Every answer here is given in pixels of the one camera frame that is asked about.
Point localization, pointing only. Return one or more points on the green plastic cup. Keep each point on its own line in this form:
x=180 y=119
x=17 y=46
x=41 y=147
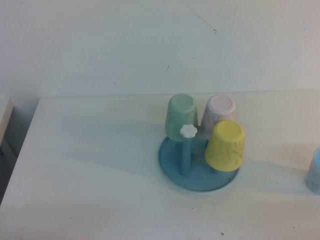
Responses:
x=180 y=117

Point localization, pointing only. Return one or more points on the yellow plastic cup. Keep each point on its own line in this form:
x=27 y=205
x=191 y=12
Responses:
x=225 y=150

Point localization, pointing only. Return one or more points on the blue cup stand white caps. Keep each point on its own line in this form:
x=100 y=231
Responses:
x=197 y=178

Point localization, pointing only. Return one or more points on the pink plastic cup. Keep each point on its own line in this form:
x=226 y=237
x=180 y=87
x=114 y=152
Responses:
x=215 y=117

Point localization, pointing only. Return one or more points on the beige board edge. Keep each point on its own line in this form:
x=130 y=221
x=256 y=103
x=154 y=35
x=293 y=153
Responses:
x=5 y=117

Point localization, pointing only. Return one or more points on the blue plastic cup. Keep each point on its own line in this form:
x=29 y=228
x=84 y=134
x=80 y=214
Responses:
x=313 y=175

